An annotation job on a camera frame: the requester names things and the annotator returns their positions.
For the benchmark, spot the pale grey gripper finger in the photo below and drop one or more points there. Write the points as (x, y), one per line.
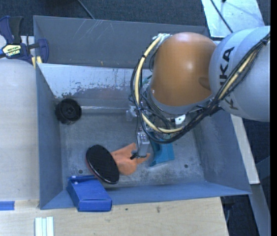
(143, 144)
(131, 112)

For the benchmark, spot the orange cloth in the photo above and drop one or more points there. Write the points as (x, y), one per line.
(126, 163)

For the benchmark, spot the grey metal bin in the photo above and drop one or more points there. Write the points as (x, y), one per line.
(99, 131)

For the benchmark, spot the black round disc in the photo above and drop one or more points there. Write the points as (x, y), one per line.
(102, 164)

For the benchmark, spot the black ribbed round wheel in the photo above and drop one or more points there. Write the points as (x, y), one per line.
(68, 110)

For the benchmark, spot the blue box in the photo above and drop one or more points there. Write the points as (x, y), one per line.
(90, 194)

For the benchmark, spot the teal blue plastic bracket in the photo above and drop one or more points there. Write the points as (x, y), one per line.
(164, 152)

